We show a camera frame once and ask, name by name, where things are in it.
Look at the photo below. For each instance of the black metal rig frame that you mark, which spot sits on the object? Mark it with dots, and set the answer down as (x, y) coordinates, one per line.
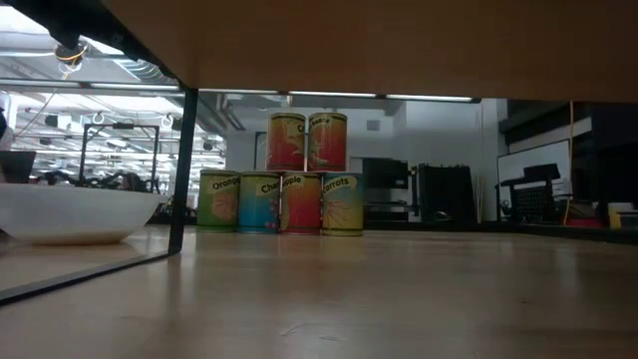
(119, 126)

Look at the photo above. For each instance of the Carrots label can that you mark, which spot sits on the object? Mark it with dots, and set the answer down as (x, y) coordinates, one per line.
(343, 209)

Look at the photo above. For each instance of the black aluminium table frame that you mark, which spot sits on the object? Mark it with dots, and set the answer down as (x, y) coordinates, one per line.
(498, 230)

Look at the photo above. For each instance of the Orange label green can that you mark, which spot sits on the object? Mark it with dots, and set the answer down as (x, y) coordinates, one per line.
(218, 204)

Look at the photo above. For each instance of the wooden shelf black legs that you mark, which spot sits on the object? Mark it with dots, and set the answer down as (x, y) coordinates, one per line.
(399, 50)

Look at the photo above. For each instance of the Apple label red can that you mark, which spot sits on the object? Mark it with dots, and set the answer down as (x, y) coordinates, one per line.
(301, 209)

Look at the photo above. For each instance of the Corn label orange can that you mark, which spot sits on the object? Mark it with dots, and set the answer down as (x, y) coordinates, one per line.
(286, 144)

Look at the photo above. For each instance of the Green Beans label can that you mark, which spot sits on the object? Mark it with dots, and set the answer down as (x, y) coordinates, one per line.
(327, 144)

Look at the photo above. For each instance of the dark square box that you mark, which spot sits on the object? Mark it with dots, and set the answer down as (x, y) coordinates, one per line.
(17, 167)

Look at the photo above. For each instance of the yellow container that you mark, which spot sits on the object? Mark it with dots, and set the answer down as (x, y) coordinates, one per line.
(614, 217)

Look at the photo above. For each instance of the ceiling strip light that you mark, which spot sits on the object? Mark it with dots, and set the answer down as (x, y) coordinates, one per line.
(329, 94)
(124, 86)

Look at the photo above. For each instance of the black cabinet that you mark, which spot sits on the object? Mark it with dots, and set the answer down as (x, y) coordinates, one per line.
(446, 194)

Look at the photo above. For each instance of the white board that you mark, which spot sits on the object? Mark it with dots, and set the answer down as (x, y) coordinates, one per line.
(528, 154)

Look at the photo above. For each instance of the white bowl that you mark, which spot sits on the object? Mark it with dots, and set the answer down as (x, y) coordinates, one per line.
(75, 214)

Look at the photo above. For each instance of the black monitor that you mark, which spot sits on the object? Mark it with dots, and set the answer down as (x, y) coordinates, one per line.
(384, 173)

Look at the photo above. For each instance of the Cherries label blue can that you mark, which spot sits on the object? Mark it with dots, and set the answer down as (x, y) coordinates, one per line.
(259, 209)

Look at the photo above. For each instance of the black desk perforated panel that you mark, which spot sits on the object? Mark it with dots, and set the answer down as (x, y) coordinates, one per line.
(536, 204)

